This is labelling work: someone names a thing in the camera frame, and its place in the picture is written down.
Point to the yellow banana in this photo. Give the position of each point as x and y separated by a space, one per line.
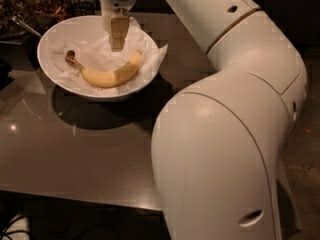
107 79

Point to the glass snack container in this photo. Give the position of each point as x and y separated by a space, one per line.
30 11

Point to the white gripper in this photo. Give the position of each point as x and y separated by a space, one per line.
117 0

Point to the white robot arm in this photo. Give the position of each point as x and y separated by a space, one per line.
216 144

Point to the black wire basket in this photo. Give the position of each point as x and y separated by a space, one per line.
82 9

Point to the white paper liner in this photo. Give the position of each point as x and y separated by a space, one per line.
93 50

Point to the white bowl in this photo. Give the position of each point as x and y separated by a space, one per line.
96 94

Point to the metal spoon handle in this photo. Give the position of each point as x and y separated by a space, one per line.
20 22

